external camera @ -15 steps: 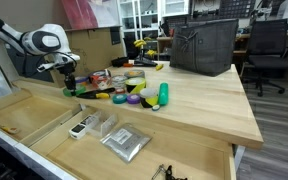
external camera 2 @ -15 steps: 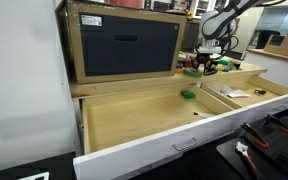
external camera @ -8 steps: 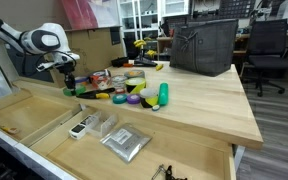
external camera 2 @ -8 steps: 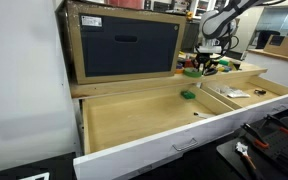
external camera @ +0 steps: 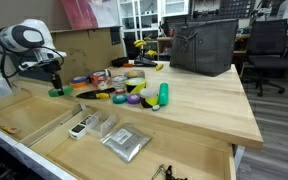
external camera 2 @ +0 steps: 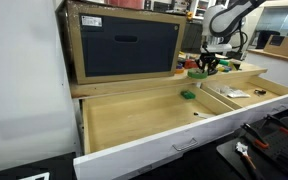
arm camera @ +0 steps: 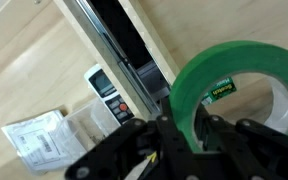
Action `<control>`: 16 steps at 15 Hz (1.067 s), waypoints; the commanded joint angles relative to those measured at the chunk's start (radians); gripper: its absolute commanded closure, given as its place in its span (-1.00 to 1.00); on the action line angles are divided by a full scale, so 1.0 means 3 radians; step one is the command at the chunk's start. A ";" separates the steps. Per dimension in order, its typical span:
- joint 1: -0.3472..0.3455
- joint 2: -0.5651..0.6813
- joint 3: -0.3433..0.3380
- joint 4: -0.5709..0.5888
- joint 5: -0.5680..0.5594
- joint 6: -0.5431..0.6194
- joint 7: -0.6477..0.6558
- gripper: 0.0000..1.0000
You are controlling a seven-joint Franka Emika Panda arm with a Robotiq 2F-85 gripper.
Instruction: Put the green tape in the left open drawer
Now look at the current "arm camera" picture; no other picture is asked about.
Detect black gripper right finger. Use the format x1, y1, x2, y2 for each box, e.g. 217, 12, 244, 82
193, 104, 288, 180

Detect white remote control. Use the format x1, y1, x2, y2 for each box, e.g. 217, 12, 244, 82
83, 63, 136, 127

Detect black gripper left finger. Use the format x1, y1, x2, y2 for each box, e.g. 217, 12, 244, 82
65, 98, 205, 180

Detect wooden drawer with supplies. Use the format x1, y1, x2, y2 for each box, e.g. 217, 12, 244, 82
0, 0, 162, 180

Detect empty wooden drawer white front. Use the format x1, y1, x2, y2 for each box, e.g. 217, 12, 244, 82
118, 0, 288, 134

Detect silver plastic bag with label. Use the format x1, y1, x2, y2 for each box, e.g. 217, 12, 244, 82
1, 109, 85, 175

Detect clear plastic box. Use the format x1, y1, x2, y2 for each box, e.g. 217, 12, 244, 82
55, 98, 122, 158

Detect green masking tape roll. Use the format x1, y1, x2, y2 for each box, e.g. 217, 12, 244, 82
168, 40, 288, 154

